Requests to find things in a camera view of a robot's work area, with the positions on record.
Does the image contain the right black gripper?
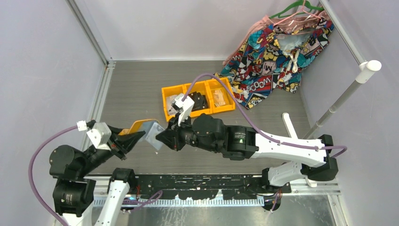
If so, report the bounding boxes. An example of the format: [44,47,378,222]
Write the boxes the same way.
[156,112,220,153]

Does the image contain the yellow card holder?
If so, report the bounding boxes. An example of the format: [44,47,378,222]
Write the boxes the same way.
[118,119,159,136]

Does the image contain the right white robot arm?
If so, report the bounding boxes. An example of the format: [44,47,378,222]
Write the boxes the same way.
[156,113,338,194]

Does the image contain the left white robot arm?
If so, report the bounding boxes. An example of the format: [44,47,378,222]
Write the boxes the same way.
[49,131,145,226]

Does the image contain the cards in left bin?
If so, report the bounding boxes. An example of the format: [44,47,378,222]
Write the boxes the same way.
[166,95,178,116]

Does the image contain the black items in middle bin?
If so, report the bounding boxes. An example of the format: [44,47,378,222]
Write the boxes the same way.
[188,92,209,112]

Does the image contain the middle yellow bin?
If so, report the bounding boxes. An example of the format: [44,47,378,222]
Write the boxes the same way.
[188,81,213,118]

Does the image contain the banknotes in right bin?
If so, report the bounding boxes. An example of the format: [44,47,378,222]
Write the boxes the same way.
[212,89,226,107]

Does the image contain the right yellow bin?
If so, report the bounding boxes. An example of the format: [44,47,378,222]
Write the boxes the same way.
[206,78,236,113]

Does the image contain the colourful comic print shorts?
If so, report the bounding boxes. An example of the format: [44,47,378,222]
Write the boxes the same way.
[216,18,335,109]

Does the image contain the pink garment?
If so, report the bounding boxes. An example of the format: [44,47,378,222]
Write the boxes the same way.
[222,11,328,66]

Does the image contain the pink hanger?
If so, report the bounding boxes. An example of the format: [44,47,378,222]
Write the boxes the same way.
[270,10,329,34]

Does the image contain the green hanger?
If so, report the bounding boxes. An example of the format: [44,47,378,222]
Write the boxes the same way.
[269,0,324,19]

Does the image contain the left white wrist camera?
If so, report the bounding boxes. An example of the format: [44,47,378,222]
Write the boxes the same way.
[76,120,112,151]

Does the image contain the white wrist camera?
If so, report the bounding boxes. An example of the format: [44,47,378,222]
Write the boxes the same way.
[76,120,112,151]
[172,93,194,126]

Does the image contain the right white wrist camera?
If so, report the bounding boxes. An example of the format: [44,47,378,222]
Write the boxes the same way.
[172,93,194,126]

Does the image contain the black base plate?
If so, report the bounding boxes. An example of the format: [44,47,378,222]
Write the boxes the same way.
[122,174,292,210]

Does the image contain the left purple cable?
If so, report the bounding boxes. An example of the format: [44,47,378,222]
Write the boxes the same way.
[28,124,82,226]

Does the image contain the white clothes rail pole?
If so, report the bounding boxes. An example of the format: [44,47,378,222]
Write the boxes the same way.
[282,60,382,188]

